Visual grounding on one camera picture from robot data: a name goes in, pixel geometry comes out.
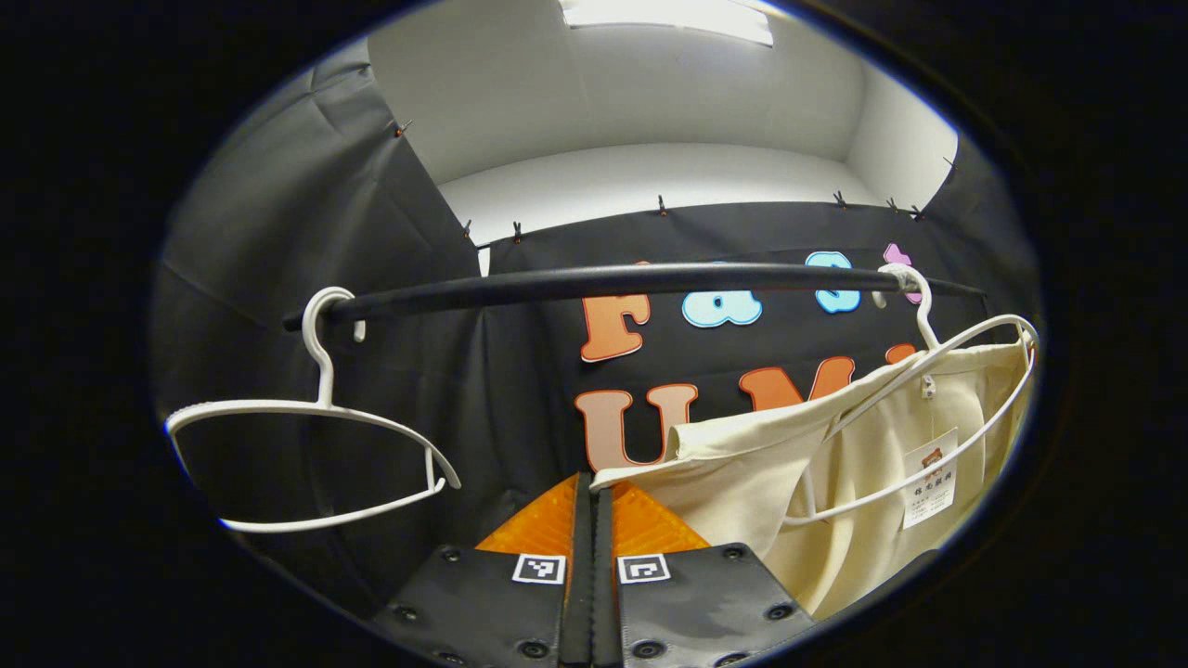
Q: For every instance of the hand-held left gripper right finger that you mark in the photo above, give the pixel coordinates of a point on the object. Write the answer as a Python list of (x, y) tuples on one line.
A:
[(705, 603)]

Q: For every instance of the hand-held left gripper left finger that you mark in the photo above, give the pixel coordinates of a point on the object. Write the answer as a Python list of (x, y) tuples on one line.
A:
[(483, 603)]

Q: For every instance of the cream shirt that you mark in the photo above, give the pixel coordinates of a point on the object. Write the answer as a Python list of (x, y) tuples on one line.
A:
[(742, 464)]

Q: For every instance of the white plastic hanger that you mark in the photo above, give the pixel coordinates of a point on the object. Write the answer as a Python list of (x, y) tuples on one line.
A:
[(326, 385), (921, 311)]

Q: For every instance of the row of small cloth clips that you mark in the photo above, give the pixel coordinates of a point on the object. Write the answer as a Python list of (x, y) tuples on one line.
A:
[(661, 204)]

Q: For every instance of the black backdrop cloth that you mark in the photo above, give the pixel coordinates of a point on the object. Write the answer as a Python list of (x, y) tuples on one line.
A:
[(278, 232)]

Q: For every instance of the ceiling light panel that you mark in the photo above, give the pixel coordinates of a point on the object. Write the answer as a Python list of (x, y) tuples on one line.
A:
[(668, 14)]

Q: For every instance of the black clothes rail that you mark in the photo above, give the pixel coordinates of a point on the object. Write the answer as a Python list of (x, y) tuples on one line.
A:
[(603, 276)]

